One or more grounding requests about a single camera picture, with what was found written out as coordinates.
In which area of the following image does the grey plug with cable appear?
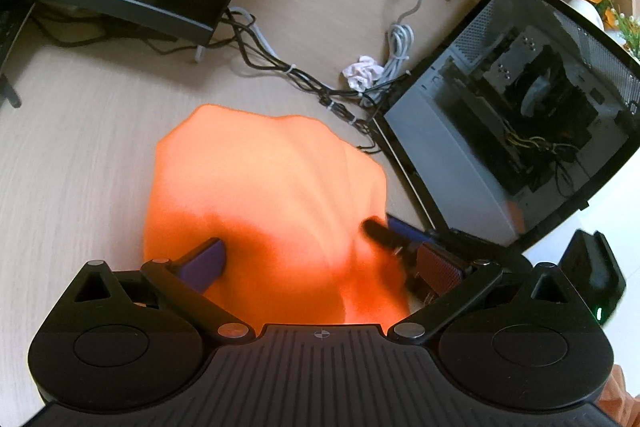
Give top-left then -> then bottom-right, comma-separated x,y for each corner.
372,0 -> 442,94

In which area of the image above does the crumpled white tissue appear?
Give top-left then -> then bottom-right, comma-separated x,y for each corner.
341,55 -> 385,92

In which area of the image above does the white vase with orange flowers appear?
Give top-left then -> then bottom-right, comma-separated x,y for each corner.
567,0 -> 640,60

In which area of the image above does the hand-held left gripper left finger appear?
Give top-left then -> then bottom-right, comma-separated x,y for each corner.
74,237 -> 252,343

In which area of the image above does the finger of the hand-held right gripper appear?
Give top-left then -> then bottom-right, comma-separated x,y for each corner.
387,215 -> 438,249
361,216 -> 407,259

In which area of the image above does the black computer case glass panel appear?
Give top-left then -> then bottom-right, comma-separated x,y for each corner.
372,0 -> 640,258

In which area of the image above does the bundle of black cables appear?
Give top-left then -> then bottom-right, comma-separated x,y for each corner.
220,6 -> 396,155

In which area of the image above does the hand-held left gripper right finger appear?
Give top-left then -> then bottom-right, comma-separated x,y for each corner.
387,243 -> 572,343

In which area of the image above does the orange cloth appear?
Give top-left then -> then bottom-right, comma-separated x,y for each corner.
142,104 -> 414,326

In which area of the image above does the black stand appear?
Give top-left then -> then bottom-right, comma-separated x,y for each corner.
0,0 -> 37,109

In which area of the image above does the brown cloth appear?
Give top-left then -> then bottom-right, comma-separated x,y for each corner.
597,364 -> 640,427

